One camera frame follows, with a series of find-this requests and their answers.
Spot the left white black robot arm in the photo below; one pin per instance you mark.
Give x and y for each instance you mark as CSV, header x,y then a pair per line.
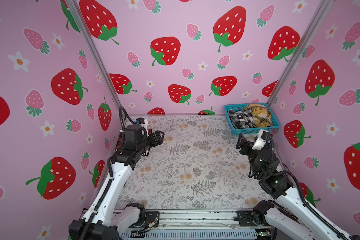
x,y
108,197

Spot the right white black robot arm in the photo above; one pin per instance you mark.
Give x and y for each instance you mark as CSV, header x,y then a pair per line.
x,y
288,210

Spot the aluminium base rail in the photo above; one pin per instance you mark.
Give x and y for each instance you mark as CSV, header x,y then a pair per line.
x,y
198,220

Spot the white black plaid shirt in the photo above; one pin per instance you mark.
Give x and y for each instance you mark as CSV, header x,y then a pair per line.
x,y
241,119

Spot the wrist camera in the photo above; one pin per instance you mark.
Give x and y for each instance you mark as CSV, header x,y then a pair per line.
x,y
260,140
142,122

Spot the yellow plaid shirt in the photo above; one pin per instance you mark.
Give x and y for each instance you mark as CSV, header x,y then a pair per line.
x,y
260,115

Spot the teal plastic basket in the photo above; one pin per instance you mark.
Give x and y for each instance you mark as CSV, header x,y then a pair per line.
x,y
239,107

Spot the red black plaid shirt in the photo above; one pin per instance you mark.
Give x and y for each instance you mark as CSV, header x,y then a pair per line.
x,y
135,138

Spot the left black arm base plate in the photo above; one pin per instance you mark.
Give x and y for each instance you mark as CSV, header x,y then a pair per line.
x,y
151,218

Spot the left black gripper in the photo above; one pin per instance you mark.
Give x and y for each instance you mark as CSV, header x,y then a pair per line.
x,y
158,140

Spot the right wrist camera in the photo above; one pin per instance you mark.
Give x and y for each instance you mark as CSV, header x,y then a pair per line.
x,y
260,140

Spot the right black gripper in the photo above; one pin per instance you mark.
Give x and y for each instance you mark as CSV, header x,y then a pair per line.
x,y
248,145

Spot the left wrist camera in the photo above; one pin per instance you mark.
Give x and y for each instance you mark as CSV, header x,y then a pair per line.
x,y
142,122

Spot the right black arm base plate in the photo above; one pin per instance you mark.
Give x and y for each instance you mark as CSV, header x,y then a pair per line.
x,y
245,219

